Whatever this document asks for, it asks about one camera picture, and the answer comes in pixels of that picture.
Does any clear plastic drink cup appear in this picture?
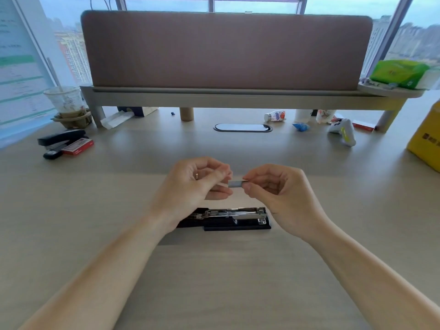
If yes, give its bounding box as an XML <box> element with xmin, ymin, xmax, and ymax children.
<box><xmin>43</xmin><ymin>86</ymin><xmax>86</xmax><ymax>119</ymax></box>

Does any brown paper cup holder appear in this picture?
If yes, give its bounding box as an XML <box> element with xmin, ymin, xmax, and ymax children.
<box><xmin>51</xmin><ymin>110</ymin><xmax>93</xmax><ymax>130</ymax></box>

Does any drinking straw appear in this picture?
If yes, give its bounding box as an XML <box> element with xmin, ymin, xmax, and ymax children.
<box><xmin>47</xmin><ymin>58</ymin><xmax>64</xmax><ymax>92</ymax></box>

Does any red staple box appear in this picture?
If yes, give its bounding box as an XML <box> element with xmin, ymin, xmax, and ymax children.
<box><xmin>61</xmin><ymin>137</ymin><xmax>95</xmax><ymax>156</ymax></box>

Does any white paper wrapper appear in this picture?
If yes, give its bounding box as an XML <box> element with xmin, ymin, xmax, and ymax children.
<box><xmin>101</xmin><ymin>111</ymin><xmax>135</xmax><ymax>129</ymax></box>

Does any white board with charts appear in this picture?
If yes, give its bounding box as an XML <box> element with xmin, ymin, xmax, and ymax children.
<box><xmin>0</xmin><ymin>0</ymin><xmax>57</xmax><ymax>148</ymax></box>

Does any oval desk cable grommet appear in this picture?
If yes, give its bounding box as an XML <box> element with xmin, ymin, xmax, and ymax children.
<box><xmin>214</xmin><ymin>123</ymin><xmax>273</xmax><ymax>133</ymax></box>

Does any yellow cardboard box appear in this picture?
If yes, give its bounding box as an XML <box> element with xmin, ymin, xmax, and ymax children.
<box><xmin>407</xmin><ymin>101</ymin><xmax>440</xmax><ymax>164</ymax></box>

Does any white game controller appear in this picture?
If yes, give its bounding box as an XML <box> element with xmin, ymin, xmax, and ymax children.
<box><xmin>328</xmin><ymin>118</ymin><xmax>357</xmax><ymax>147</ymax></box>

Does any green tissue pack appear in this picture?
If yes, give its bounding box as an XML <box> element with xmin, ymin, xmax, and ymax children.
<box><xmin>369</xmin><ymin>60</ymin><xmax>431</xmax><ymax>90</ymax></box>

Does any person's left forearm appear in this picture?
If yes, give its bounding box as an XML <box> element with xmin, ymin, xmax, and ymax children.
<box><xmin>19</xmin><ymin>213</ymin><xmax>179</xmax><ymax>330</ymax></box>

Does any small white bottle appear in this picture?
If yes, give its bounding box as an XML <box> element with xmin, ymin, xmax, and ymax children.
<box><xmin>264</xmin><ymin>110</ymin><xmax>287</xmax><ymax>123</ymax></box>

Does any person's right forearm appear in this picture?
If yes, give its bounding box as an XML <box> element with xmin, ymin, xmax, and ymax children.
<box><xmin>302</xmin><ymin>216</ymin><xmax>440</xmax><ymax>330</ymax></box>

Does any person's right hand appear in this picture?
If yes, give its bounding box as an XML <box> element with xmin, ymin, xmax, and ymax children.
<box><xmin>242</xmin><ymin>164</ymin><xmax>327</xmax><ymax>242</ymax></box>

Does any open black stapler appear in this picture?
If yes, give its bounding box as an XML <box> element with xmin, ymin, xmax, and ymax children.
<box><xmin>176</xmin><ymin>207</ymin><xmax>272</xmax><ymax>232</ymax></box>

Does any closed black stapler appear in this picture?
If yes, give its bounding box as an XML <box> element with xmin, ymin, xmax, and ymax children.
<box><xmin>37</xmin><ymin>130</ymin><xmax>89</xmax><ymax>160</ymax></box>

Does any pink fabric desk divider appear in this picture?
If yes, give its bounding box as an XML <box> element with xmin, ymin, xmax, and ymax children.
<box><xmin>80</xmin><ymin>10</ymin><xmax>373</xmax><ymax>91</ymax></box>

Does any person's left hand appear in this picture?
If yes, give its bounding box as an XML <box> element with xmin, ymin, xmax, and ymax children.
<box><xmin>148</xmin><ymin>157</ymin><xmax>234</xmax><ymax>231</ymax></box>

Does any white printed paper cup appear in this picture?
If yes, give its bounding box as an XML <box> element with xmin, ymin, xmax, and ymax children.
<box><xmin>316</xmin><ymin>110</ymin><xmax>336</xmax><ymax>125</ymax></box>

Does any beige desk shelf riser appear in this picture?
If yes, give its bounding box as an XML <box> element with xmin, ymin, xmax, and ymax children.
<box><xmin>80</xmin><ymin>82</ymin><xmax>426</xmax><ymax>132</ymax></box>

